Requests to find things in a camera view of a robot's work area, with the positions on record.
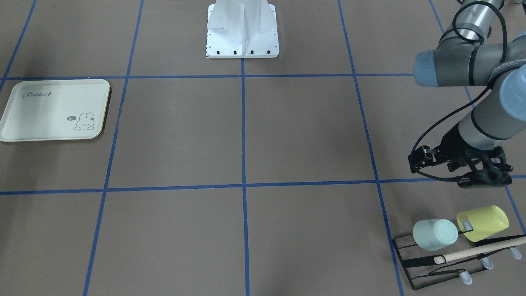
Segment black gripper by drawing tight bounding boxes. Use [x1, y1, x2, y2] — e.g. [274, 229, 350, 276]
[408, 136, 513, 189]

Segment light green plastic cup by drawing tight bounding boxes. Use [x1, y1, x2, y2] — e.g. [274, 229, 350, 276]
[413, 219, 459, 251]

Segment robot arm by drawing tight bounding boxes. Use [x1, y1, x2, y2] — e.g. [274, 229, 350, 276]
[408, 0, 526, 188]

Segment yellow plastic cup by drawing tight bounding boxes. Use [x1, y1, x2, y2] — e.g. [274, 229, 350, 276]
[456, 205, 510, 242]

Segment cream rabbit tray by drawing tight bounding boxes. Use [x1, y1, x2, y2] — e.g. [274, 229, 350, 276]
[0, 79, 111, 142]

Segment black wire cup rack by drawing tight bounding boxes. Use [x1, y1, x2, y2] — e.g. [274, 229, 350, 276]
[392, 234, 525, 290]

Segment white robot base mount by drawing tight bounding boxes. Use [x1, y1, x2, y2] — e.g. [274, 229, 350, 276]
[205, 0, 280, 59]

